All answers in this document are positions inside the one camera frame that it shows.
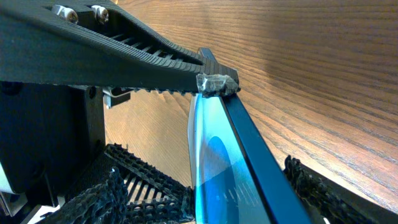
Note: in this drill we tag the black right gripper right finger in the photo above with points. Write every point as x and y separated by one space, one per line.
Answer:
326 199

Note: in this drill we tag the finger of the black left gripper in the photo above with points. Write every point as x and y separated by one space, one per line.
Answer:
97 43
151 195

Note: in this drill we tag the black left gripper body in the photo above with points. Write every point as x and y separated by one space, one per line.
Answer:
49 135

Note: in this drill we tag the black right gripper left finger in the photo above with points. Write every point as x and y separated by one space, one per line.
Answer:
103 203

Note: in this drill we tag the blue Galaxy smartphone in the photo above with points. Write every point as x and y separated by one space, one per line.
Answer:
235 177

